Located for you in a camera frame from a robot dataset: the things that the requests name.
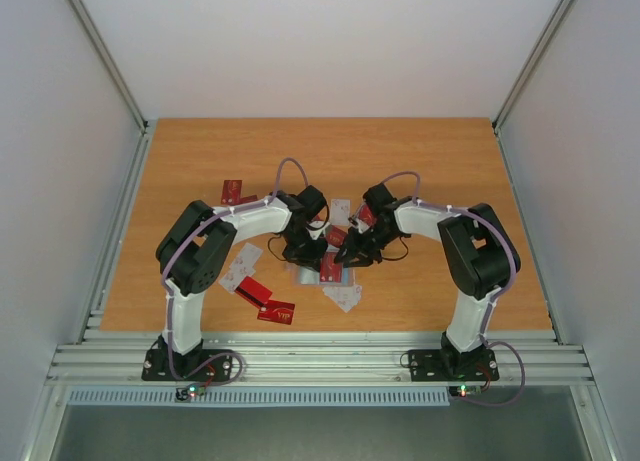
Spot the pink leather card holder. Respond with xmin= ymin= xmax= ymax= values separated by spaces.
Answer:
xmin=293 ymin=249 xmax=355 ymax=287

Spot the red VIP card inserted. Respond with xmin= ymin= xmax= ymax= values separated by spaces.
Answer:
xmin=319 ymin=251 xmax=344 ymax=285

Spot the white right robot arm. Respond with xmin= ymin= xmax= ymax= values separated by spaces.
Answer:
xmin=335 ymin=197 xmax=521 ymax=378

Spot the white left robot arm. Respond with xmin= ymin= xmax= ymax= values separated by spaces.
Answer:
xmin=156 ymin=186 xmax=328 ymax=379

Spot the white card under arm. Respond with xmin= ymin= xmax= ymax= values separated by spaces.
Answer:
xmin=219 ymin=243 xmax=263 ymax=294

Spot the red VIP card right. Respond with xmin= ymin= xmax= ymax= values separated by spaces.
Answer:
xmin=325 ymin=225 xmax=347 ymax=248

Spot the red VIP card far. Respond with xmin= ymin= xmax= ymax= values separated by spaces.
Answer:
xmin=356 ymin=204 xmax=376 ymax=230

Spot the white blossom card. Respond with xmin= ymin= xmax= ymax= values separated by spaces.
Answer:
xmin=329 ymin=199 xmax=351 ymax=226

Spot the white card pile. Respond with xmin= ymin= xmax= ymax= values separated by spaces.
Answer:
xmin=323 ymin=284 xmax=362 ymax=313

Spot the red VIP card pair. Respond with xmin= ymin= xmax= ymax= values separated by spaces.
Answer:
xmin=257 ymin=300 xmax=295 ymax=325

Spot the red VIP card left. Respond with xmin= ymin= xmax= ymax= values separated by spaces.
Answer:
xmin=220 ymin=179 xmax=258 ymax=206

